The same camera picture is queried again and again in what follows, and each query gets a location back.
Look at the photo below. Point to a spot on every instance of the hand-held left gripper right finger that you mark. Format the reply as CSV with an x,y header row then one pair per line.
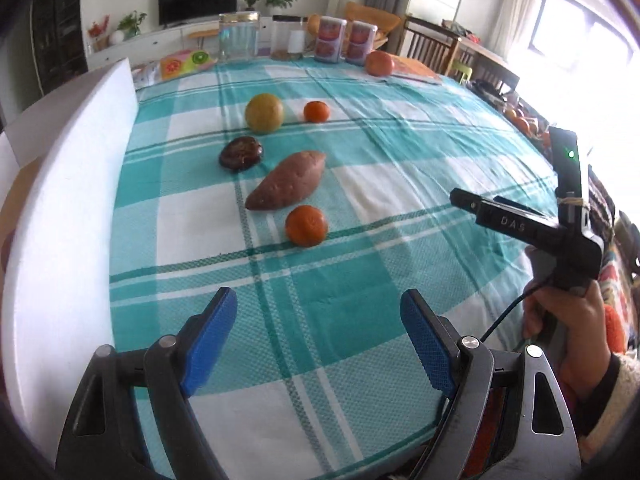
x,y
429,345

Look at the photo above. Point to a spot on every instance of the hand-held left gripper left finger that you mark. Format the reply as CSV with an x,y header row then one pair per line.
x,y
210,342

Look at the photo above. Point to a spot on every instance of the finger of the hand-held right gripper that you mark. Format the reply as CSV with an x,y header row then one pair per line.
x,y
500,220
520,207

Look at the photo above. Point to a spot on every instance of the person's right forearm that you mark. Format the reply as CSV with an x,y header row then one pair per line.
x,y
612,405

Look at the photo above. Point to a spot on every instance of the person's right hand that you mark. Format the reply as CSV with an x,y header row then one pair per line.
x,y
575,330

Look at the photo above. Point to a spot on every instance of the pile of oranges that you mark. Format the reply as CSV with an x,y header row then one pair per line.
x,y
525,124

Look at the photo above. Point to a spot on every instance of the teal checked tablecloth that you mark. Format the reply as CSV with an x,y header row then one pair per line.
x,y
375,185

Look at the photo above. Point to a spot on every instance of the wooden side table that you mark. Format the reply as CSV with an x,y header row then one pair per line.
x,y
492,62

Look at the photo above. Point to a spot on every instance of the green stool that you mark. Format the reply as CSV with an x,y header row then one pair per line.
x,y
462,71

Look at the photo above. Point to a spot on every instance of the large orange tangerine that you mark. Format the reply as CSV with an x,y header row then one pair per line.
x,y
306,225

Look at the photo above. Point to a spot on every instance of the orange flat packet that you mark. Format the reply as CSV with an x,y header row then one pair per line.
x,y
417,69

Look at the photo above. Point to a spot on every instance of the purple sweet potato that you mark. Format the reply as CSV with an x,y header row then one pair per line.
x,y
286,181

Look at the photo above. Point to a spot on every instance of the wooden slatted chair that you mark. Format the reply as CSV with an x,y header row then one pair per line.
x,y
430,42

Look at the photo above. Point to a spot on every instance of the large white foam board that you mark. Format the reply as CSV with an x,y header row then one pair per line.
x,y
65,220

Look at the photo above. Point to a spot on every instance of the dark brown round fruit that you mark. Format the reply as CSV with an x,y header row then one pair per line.
x,y
240,154

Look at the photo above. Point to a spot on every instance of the red-orange persimmon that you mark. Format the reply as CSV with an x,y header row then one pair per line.
x,y
378,63

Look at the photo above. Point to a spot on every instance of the white sheer curtain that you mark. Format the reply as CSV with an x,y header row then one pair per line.
x,y
520,5

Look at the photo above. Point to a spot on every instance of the small orange tangerine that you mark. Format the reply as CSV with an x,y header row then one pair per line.
x,y
316,111

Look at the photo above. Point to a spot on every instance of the red label tin can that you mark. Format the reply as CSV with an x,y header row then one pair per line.
x,y
330,40
361,43

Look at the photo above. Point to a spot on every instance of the yellow-green pear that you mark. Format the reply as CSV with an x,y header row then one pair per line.
x,y
264,112

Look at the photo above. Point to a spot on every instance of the orange armchair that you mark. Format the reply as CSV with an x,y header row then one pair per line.
x,y
372,20

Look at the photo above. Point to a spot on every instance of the clear plastic jar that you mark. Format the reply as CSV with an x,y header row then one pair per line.
x,y
288,37

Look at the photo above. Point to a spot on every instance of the fruit print cushion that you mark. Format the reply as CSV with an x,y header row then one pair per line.
x,y
185,62

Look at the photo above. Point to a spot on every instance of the white low cabinet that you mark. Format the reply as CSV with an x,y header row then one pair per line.
x,y
165,40

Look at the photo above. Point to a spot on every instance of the clear glass jar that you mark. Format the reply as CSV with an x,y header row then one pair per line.
x,y
239,37

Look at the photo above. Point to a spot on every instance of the leafy plant white vase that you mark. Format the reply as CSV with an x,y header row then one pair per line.
x,y
130,24

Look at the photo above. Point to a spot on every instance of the small green potted plant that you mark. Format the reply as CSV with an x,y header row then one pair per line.
x,y
250,2

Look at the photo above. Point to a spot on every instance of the red flower decoration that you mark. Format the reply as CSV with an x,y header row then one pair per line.
x,y
99,30

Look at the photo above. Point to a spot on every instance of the dark bookcase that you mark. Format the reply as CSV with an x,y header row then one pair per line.
x,y
57,35

